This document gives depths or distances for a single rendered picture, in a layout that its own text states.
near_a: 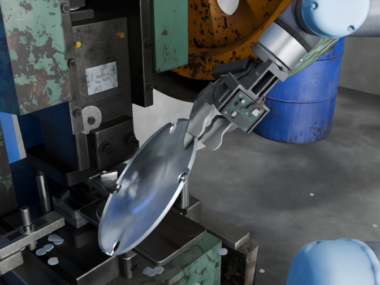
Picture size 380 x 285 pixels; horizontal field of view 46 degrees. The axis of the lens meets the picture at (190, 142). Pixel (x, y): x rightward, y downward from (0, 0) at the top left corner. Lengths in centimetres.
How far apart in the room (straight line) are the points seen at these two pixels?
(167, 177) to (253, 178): 186
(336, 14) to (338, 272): 33
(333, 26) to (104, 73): 45
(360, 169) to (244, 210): 86
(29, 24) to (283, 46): 38
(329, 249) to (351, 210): 207
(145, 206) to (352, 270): 47
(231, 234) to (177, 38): 49
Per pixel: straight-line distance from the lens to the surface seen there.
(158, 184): 79
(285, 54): 71
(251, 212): 234
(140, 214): 80
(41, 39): 74
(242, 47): 104
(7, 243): 99
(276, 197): 248
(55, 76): 77
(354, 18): 61
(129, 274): 100
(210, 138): 77
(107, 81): 89
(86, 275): 95
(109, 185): 107
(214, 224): 116
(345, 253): 40
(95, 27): 85
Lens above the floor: 133
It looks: 26 degrees down
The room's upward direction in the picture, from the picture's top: straight up
